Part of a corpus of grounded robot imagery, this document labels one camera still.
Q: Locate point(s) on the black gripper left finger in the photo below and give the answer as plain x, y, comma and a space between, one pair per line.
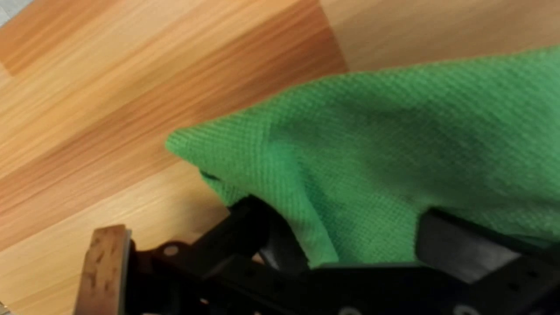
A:
256, 233

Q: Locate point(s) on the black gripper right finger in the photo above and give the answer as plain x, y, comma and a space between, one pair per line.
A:
461, 245

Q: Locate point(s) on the green towel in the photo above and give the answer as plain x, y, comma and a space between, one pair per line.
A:
408, 158

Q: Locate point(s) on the brown wooden block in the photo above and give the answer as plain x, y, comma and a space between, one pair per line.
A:
105, 272

